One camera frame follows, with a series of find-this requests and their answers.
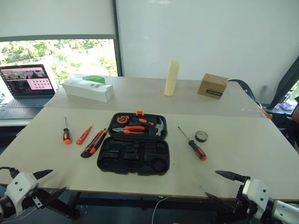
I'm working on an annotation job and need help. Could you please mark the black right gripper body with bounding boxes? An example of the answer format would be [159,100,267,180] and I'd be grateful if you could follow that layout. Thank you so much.
[235,183,258,219]

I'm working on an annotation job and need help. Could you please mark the tall cream plastic bottle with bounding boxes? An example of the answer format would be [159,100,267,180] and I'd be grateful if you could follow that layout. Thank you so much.
[164,60,181,97]

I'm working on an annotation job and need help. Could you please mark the long orange black screwdriver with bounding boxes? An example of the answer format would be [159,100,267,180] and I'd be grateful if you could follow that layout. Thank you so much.
[177,126,208,162]

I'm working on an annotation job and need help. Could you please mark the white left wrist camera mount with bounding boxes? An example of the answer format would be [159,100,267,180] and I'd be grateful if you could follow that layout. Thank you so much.
[4,172,40,217]

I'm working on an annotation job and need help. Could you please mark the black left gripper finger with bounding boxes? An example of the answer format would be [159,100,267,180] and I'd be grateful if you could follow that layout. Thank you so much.
[32,169,54,182]
[40,186,67,210]

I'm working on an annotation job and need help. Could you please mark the thin white cable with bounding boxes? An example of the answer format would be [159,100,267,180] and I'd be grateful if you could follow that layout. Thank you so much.
[151,196,169,224]

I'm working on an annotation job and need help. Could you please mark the black metal table frame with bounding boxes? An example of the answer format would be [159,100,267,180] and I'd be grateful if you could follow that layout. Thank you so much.
[35,186,237,220]

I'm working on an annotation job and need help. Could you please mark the dark window frame post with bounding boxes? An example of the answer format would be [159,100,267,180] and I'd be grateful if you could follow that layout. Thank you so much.
[111,0,124,77]

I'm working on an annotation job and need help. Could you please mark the orange black tape measure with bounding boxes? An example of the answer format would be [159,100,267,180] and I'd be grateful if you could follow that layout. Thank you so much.
[115,114,129,125]

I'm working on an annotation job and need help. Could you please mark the white roller window blind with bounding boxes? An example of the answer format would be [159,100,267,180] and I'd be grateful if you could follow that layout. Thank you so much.
[0,0,116,43]

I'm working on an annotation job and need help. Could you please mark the orange handled pliers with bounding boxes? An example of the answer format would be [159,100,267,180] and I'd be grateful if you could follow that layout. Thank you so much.
[112,125,147,135]

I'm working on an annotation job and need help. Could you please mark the orange voltage tester pen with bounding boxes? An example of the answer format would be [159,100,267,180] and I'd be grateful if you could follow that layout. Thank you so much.
[75,123,94,146]

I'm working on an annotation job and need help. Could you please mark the small brown cardboard box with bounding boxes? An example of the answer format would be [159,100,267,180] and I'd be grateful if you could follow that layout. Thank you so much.
[197,73,229,100]

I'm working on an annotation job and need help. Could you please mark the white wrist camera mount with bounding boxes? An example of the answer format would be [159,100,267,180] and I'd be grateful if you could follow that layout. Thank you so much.
[4,172,40,217]
[242,179,272,220]

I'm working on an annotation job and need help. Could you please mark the black orange utility knife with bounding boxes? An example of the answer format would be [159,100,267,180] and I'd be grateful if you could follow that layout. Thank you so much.
[80,128,108,160]

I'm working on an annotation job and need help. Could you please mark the black slanted beam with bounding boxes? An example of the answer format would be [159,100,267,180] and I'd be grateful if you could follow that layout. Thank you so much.
[268,61,299,109]

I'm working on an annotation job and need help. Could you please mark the long white box green print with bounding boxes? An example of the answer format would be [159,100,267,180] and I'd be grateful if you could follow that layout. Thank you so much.
[61,74,114,103]

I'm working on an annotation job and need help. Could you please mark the white side desk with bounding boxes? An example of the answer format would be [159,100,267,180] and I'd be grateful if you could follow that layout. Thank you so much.
[0,117,33,128]

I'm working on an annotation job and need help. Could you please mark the short orange black screwdriver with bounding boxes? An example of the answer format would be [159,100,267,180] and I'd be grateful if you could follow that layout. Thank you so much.
[62,116,72,146]

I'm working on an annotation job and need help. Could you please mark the black tool case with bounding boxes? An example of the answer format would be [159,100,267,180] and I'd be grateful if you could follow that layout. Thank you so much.
[96,109,170,177]

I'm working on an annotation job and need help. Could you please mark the black electrical tape roll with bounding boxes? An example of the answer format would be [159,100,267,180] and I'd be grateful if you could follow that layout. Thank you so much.
[194,130,209,142]

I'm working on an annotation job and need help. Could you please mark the person in dark clothes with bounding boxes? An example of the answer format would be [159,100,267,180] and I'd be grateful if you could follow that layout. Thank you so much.
[285,95,299,151]

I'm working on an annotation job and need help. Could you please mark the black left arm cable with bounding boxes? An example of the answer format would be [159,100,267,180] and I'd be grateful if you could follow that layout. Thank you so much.
[0,166,20,180]

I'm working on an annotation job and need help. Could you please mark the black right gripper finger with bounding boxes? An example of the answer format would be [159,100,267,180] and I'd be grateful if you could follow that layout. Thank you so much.
[214,170,251,184]
[205,192,237,214]

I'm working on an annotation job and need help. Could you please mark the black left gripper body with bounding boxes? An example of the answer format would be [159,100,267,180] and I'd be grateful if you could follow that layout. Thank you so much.
[21,183,45,210]

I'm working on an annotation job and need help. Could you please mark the black strap with orange end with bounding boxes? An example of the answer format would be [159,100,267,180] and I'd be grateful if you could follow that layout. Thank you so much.
[228,78,274,120]

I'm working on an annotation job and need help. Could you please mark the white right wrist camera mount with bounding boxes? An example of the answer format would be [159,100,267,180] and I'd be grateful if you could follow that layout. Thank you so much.
[242,179,272,220]

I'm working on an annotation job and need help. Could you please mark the dark grey open laptop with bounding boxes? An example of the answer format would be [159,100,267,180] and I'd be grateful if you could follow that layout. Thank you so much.
[0,63,56,120]

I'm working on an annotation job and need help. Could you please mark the claw hammer orange black handle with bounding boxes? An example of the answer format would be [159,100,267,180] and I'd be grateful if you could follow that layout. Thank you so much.
[130,116,167,138]

